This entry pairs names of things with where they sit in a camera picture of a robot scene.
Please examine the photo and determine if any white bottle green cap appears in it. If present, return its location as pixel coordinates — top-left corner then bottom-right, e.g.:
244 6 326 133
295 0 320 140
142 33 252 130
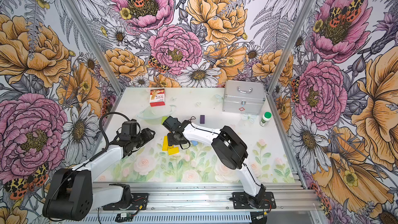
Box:
260 112 272 126

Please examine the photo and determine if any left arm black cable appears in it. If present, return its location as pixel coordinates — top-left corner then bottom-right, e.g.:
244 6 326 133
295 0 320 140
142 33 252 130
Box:
98 111 131 162

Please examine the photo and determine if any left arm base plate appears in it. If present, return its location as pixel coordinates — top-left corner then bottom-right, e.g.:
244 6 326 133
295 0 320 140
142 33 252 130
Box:
102 193 149 211

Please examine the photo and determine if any long yellow block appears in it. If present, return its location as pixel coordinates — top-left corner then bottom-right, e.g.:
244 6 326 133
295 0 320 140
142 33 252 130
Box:
162 136 169 151

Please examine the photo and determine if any silver metal case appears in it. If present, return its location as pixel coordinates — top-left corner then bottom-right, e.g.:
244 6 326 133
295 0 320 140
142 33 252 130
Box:
222 80 266 115

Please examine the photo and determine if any green block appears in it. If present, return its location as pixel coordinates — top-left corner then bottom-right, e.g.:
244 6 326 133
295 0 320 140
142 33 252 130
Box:
161 116 168 124

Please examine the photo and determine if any small circuit board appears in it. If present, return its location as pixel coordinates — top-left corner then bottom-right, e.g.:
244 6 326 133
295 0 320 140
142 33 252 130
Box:
115 213 135 223

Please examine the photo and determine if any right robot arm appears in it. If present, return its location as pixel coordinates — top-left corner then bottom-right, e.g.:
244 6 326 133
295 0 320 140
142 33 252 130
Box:
163 116 266 208

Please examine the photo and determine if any red white cardboard box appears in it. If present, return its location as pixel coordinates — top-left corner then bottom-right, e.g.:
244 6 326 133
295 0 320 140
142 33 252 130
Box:
149 89 165 107

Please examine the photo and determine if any purple block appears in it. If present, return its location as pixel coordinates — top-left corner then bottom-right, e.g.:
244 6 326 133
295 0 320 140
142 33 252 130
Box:
200 115 205 124

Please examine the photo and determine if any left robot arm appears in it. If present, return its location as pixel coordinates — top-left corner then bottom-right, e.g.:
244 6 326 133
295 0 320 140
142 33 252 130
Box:
42 128 155 222

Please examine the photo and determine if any clear glass bowl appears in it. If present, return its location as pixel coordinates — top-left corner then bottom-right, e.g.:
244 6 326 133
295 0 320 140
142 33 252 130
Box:
136 105 177 125

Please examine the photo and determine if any yellow block crosswise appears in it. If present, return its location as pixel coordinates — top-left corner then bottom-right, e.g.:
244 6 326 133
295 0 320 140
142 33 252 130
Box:
167 147 179 156

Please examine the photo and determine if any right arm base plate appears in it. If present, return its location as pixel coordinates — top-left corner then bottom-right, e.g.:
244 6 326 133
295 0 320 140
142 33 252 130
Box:
229 192 277 210

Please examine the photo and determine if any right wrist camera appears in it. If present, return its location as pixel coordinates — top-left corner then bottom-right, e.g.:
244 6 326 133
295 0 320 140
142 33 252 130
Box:
162 116 181 133

